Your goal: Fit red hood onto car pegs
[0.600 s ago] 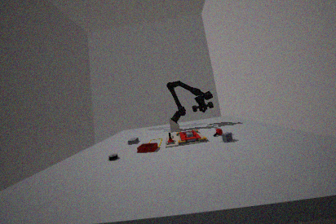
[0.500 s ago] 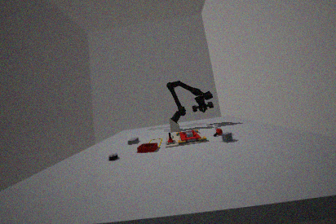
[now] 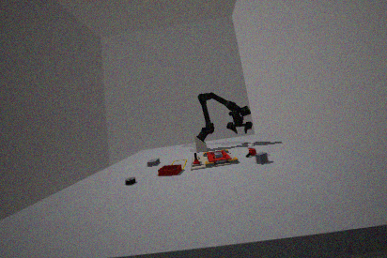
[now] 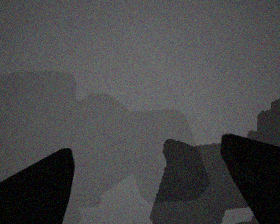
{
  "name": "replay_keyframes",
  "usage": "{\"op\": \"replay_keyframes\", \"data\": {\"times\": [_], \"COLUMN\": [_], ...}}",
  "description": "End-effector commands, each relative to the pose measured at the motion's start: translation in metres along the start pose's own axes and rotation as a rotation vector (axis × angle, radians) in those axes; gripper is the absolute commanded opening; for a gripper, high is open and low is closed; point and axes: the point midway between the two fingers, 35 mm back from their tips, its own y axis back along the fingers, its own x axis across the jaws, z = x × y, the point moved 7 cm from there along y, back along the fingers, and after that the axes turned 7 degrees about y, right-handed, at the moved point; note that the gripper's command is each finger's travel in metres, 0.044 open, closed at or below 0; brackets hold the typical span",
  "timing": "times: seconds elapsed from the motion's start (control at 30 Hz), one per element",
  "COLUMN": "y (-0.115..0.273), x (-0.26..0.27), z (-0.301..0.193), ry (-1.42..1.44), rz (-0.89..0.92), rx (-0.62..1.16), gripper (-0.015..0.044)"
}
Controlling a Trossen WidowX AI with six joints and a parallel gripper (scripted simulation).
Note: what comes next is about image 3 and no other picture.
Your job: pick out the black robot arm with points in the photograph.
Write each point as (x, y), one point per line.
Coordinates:
(232, 106)

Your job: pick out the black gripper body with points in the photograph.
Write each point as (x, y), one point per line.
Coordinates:
(238, 123)

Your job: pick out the black toy tyre with grey hub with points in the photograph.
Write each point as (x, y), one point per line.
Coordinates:
(130, 181)

